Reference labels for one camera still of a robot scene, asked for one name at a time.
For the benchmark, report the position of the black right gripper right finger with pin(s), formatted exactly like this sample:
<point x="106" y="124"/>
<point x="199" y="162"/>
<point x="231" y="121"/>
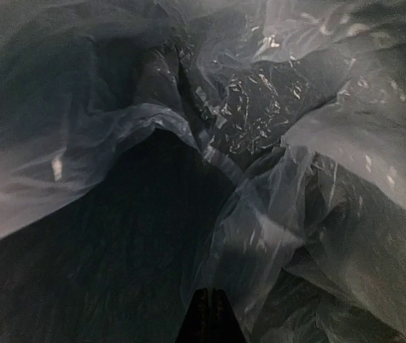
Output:
<point x="223" y="324"/>

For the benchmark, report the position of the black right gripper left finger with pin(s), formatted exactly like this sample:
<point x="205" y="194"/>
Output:
<point x="195" y="327"/>

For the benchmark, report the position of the teal plastic trash bin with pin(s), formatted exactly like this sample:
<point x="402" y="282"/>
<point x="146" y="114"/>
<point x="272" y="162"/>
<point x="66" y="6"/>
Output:
<point x="109" y="266"/>

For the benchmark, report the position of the translucent grey plastic bag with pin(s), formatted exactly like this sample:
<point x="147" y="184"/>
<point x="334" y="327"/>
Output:
<point x="300" y="104"/>

